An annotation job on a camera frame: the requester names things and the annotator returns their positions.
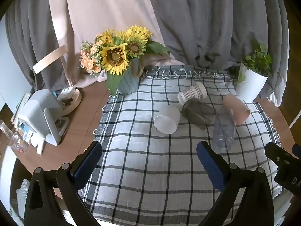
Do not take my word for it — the dark green transparent cup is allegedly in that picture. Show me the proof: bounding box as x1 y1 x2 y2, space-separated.
182 98 217 130

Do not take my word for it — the white plastic cup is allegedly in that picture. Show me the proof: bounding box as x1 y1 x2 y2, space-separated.
154 105 181 134

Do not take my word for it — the sunflower bouquet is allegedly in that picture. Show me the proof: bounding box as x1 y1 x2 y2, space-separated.
95 25 171 96

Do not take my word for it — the white desktop appliance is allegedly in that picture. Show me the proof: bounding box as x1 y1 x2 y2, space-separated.
17 89 64 146

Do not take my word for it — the grey curtain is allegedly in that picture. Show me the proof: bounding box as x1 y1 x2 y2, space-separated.
5 0 290 107

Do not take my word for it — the round white stand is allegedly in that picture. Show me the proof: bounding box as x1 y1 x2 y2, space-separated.
58 87 82 116

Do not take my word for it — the pink flower bunch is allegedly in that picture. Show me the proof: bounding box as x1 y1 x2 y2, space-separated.
79 40 104 74

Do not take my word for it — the checked paper cup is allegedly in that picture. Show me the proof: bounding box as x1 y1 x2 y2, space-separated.
177 82 207 105

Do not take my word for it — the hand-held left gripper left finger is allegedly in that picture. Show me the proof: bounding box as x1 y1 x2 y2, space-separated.
24 141 103 226

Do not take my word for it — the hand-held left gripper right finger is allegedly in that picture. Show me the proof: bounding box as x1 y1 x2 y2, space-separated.
196 141 275 226

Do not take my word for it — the pink curtain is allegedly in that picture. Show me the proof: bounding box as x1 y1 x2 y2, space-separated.
48 0 184 90

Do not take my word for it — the green leafy plant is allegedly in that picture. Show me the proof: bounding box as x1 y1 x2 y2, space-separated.
237 43 280 83

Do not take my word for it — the black white checked tablecloth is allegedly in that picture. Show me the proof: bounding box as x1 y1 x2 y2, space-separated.
79 64 286 225

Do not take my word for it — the blue-grey ribbed vase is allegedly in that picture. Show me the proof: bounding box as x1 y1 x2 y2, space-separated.
116 58 141 95

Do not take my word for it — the small clear plastic cup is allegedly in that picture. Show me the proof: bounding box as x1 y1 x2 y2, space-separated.
9 132 30 154

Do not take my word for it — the stack of books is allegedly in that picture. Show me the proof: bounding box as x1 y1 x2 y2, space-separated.
11 92 32 132

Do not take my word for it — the white ribbed plant pot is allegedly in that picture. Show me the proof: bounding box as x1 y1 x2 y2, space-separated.
236 62 268 103

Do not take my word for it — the pink cup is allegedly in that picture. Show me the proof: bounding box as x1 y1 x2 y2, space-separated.
223 94 251 126

